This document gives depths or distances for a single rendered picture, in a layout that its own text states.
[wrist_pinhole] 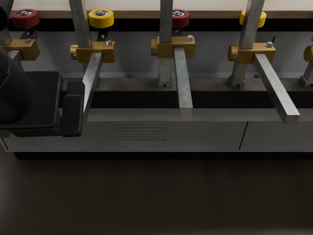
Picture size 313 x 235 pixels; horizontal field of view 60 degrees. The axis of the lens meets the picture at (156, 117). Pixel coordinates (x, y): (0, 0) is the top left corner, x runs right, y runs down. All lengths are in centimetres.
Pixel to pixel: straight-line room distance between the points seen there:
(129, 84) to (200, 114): 30
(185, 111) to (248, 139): 92
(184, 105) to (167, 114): 42
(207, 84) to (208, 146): 60
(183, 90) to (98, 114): 48
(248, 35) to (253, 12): 7
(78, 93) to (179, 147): 119
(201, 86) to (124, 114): 31
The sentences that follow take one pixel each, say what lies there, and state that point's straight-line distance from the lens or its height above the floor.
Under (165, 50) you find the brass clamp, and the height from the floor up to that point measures 84.
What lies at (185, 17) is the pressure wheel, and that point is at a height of 90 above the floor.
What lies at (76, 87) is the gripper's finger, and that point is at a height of 106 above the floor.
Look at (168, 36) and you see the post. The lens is 84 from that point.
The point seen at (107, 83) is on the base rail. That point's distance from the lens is 97.
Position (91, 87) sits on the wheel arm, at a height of 83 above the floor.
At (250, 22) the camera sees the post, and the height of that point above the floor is 93.
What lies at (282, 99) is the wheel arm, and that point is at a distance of 74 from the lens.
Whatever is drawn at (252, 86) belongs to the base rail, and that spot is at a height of 70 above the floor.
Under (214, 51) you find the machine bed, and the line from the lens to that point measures 114.
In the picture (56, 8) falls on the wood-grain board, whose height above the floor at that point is 90.
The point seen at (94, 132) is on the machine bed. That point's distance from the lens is 143.
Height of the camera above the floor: 125
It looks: 42 degrees down
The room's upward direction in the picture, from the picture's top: straight up
